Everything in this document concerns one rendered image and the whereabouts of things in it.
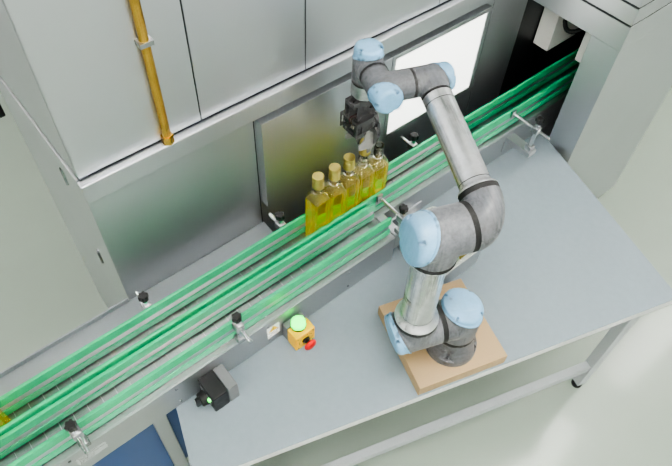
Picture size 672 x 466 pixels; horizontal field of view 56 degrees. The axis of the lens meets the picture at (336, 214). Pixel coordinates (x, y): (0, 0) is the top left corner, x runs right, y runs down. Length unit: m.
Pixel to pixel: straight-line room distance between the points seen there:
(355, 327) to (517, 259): 0.61
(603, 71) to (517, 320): 0.88
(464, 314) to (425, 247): 0.43
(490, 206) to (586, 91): 1.09
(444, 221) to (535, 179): 1.14
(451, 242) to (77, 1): 0.86
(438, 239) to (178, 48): 0.69
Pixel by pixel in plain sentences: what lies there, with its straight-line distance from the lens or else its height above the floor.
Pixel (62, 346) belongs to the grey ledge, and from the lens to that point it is 1.92.
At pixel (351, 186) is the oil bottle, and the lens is 1.89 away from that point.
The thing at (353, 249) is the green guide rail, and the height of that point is 0.93.
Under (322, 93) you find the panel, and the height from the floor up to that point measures 1.32.
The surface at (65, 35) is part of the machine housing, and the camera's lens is 1.33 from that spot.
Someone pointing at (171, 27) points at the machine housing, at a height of 1.68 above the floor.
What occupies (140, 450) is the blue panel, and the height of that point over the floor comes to 0.61.
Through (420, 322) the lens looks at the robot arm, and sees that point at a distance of 1.64.
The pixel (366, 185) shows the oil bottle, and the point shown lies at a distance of 1.94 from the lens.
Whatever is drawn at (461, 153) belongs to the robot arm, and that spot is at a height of 1.45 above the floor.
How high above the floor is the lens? 2.49
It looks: 52 degrees down
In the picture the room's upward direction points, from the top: 3 degrees clockwise
